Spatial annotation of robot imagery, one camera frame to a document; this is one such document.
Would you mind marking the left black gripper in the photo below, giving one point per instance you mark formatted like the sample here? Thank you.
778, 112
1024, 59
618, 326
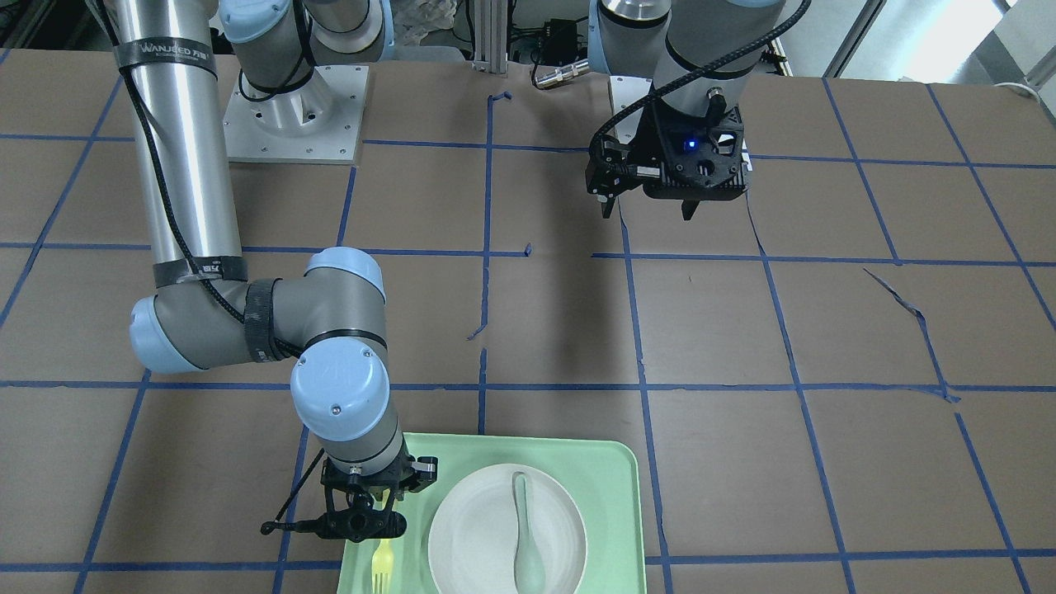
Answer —
650, 139

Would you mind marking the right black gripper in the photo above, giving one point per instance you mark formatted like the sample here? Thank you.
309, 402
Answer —
418, 470

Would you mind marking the white round plate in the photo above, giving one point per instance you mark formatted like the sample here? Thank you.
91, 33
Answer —
472, 538

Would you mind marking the yellow plastic fork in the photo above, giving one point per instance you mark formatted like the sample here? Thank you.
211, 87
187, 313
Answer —
382, 567

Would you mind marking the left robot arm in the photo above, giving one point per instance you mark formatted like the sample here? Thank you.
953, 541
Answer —
692, 50

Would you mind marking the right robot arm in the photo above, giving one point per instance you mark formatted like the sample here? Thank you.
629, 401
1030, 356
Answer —
208, 311

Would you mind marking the pale green plastic spoon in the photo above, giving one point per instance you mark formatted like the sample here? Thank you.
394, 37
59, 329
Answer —
528, 567

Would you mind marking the light green tray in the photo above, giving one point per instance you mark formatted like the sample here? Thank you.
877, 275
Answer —
601, 476

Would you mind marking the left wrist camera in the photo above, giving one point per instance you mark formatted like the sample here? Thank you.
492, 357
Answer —
696, 160

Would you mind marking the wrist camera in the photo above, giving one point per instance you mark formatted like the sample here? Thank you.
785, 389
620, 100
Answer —
696, 160
362, 520

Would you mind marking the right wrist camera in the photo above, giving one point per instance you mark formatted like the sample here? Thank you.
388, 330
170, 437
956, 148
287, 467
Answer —
362, 520

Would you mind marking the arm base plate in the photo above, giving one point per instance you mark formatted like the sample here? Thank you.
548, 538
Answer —
319, 123
624, 90

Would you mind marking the aluminium frame post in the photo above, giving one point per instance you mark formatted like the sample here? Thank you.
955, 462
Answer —
490, 36

